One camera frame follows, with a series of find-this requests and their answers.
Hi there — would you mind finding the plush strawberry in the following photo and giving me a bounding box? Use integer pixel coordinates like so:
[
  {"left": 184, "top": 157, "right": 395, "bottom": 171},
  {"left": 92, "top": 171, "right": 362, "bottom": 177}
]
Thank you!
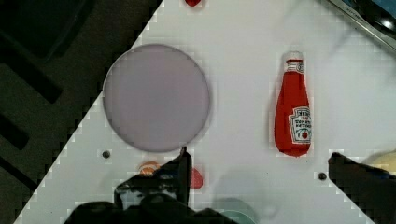
[{"left": 191, "top": 168, "right": 204, "bottom": 189}]

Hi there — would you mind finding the black toaster oven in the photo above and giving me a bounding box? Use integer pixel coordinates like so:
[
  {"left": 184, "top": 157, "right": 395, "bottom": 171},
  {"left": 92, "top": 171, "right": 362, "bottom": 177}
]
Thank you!
[{"left": 327, "top": 0, "right": 396, "bottom": 51}]

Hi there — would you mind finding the orange slice toy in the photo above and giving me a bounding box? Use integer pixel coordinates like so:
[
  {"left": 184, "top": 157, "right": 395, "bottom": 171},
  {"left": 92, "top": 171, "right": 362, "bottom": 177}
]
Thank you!
[{"left": 138, "top": 161, "right": 161, "bottom": 175}]

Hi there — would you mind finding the lilac round plate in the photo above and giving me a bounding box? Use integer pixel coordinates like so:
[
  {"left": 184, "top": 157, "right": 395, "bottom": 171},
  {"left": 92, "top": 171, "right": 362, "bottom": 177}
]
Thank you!
[{"left": 103, "top": 44, "right": 211, "bottom": 152}]

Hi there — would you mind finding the small red tomato toy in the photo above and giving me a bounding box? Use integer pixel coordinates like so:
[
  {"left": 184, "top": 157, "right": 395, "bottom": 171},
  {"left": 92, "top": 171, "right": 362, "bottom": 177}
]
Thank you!
[{"left": 185, "top": 0, "right": 202, "bottom": 7}]

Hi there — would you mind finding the red plush ketchup bottle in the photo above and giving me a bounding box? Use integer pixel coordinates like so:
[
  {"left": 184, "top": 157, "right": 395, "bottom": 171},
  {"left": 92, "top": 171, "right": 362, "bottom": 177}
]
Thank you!
[{"left": 274, "top": 51, "right": 312, "bottom": 157}]

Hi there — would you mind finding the green cup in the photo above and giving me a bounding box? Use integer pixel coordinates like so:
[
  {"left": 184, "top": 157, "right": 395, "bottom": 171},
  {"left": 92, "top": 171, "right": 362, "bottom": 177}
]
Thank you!
[{"left": 213, "top": 198, "right": 257, "bottom": 224}]

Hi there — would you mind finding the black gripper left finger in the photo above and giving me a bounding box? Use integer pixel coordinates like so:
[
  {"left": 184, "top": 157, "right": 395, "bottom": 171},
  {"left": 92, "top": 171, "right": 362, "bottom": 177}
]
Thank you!
[{"left": 64, "top": 147, "right": 237, "bottom": 224}]

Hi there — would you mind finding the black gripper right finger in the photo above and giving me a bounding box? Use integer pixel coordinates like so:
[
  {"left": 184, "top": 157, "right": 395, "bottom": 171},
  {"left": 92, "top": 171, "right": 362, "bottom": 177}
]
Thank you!
[{"left": 328, "top": 152, "right": 396, "bottom": 224}]

